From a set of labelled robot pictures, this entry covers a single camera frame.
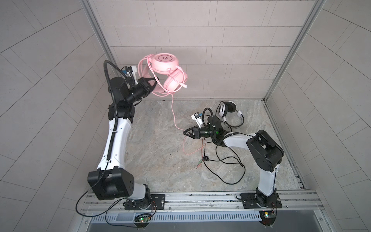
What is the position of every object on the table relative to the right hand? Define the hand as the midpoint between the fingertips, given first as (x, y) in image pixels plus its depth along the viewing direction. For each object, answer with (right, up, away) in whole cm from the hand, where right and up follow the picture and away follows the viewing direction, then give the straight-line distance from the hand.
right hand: (185, 134), depth 82 cm
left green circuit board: (-19, -35, -18) cm, 44 cm away
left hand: (-10, +28, -19) cm, 35 cm away
